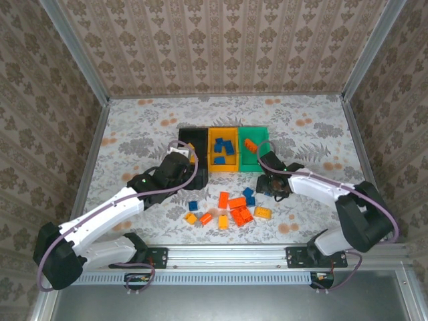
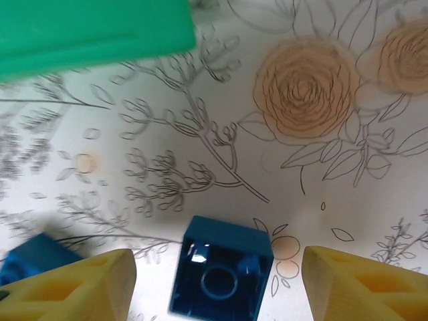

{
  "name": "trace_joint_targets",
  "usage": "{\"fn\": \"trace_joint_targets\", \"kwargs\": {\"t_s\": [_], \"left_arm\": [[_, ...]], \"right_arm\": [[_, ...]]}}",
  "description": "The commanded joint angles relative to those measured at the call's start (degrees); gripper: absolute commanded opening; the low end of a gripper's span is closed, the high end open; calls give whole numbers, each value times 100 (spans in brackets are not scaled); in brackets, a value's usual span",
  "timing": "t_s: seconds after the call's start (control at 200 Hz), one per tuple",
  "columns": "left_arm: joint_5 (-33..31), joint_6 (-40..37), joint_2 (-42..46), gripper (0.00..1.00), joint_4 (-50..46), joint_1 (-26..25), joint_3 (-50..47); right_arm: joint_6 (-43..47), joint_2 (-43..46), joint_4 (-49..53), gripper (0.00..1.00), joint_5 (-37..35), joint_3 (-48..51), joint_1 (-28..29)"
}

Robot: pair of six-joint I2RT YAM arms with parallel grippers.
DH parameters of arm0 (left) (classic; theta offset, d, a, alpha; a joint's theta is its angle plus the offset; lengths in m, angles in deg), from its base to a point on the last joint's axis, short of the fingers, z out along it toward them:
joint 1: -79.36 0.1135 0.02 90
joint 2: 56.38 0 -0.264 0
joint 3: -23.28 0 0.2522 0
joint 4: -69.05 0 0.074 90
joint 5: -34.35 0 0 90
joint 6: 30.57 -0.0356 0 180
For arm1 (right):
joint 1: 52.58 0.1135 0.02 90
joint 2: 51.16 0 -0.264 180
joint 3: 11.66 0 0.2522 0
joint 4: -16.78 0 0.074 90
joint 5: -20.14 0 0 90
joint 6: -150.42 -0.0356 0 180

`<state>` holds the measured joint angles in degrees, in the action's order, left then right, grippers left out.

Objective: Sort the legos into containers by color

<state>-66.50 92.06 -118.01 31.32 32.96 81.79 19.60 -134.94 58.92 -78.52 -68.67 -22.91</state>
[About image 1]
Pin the floral table cover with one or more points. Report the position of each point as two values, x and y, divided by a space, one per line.
217 110

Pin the green plastic bin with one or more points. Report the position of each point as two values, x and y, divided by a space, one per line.
247 166

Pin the black connector with yellow plug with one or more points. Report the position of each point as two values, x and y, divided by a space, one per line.
137 278
321 277

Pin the aluminium table side rail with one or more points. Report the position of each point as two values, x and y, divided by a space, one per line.
358 140
87 170

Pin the aluminium frame post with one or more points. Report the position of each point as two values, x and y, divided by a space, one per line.
372 50
78 53

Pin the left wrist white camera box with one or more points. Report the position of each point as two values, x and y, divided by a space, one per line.
179 152

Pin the black plastic bin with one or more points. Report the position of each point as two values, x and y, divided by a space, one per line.
195 135

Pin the aluminium mounting rail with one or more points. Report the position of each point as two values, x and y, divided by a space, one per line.
227 255

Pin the large orange lego brick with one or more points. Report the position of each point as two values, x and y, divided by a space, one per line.
242 216

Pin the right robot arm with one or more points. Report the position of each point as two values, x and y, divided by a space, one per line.
317 187

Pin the grey metal panel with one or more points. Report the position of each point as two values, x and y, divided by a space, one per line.
234 304

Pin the large yellow lego brick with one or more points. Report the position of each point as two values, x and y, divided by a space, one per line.
263 212

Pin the yellow plastic bin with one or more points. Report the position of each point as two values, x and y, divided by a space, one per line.
222 168

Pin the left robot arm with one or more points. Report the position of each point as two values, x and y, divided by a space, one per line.
100 214

